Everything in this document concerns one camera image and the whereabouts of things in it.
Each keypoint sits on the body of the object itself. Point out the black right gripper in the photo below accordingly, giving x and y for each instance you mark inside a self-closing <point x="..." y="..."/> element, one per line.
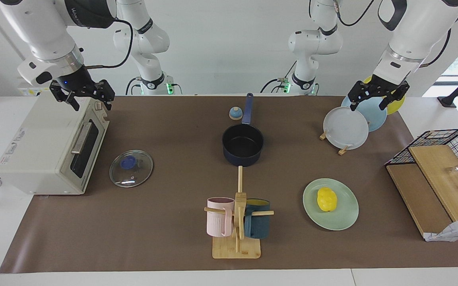
<point x="78" y="85"/>

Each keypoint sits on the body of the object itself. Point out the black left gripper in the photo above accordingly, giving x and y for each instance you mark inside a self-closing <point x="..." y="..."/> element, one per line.
<point x="376" y="89"/>

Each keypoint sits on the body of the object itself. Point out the glass lid blue knob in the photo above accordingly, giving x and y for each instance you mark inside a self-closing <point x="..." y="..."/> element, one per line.
<point x="141" y="174"/>

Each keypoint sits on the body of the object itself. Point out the yellow potato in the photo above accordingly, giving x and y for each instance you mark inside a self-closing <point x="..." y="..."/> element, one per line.
<point x="327" y="200"/>

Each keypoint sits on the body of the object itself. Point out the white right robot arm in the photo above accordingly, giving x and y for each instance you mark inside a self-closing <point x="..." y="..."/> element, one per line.
<point x="42" y="28"/>

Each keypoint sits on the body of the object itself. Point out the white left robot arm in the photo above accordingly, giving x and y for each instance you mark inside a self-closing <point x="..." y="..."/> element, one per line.
<point x="416" y="28"/>

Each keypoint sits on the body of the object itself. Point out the light blue plate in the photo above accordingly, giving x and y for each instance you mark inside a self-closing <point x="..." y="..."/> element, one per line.
<point x="376" y="119"/>

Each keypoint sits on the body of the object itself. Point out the yellow plate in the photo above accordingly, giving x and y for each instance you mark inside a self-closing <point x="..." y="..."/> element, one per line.
<point x="395" y="106"/>

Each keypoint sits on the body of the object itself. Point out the grey plate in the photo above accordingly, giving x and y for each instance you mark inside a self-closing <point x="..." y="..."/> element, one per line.
<point x="344" y="129"/>

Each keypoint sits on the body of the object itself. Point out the wooden plate rack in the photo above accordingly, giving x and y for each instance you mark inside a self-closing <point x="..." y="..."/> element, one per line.
<point x="343" y="151"/>

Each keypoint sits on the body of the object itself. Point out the green plate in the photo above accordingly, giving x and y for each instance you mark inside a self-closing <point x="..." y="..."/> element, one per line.
<point x="340" y="216"/>

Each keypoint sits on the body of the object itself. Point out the white power strip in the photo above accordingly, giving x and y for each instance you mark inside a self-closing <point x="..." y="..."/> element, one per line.
<point x="30" y="92"/>

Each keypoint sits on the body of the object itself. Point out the beige toaster oven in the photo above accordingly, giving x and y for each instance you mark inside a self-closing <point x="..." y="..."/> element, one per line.
<point x="34" y="151"/>

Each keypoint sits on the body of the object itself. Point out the brown table mat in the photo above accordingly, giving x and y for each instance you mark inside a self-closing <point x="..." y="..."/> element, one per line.
<point x="173" y="131"/>

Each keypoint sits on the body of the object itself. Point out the light wooden board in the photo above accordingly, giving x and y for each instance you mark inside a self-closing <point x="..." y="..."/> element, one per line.
<point x="439" y="174"/>

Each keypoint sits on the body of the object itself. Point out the dark wooden board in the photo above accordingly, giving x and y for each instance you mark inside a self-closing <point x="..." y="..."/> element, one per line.
<point x="416" y="194"/>

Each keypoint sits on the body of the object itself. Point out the dark blue saucepan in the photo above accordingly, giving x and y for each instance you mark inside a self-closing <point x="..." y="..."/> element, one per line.
<point x="243" y="145"/>

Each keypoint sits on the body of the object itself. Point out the dark teal mug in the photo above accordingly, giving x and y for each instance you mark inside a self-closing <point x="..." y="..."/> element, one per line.
<point x="257" y="226"/>

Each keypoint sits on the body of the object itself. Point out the pink mug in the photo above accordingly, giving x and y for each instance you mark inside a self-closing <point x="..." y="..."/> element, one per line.
<point x="217" y="222"/>

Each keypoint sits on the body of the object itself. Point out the wooden mug rack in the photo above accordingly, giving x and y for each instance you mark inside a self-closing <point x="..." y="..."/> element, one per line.
<point x="237" y="248"/>

